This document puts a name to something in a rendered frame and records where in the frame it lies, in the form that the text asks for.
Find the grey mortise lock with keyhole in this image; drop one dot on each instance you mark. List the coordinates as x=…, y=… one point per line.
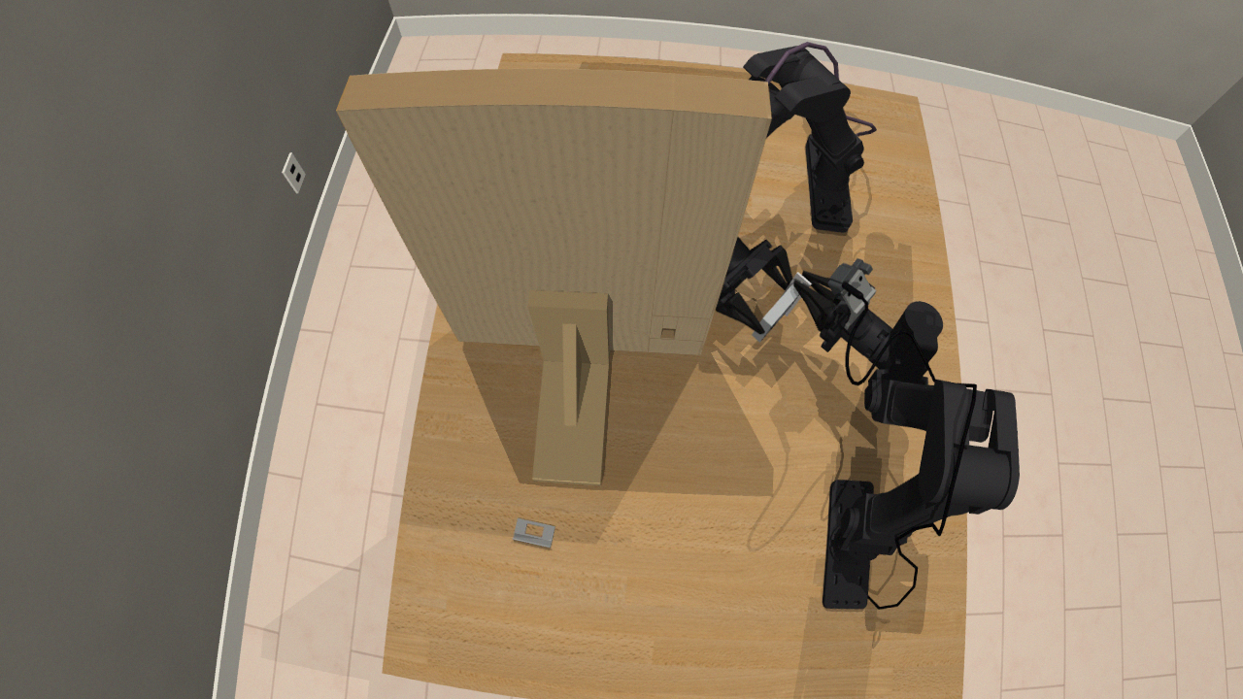
x=782, y=307

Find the tan wooden door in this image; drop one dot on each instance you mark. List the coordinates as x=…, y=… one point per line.
x=612, y=199

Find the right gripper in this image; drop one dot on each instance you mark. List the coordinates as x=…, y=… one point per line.
x=744, y=264

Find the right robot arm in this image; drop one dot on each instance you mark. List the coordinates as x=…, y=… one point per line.
x=820, y=98

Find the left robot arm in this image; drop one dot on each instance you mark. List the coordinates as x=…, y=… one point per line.
x=987, y=478

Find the grey metal bracket with rectangular hole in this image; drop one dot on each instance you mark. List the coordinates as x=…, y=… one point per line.
x=544, y=541

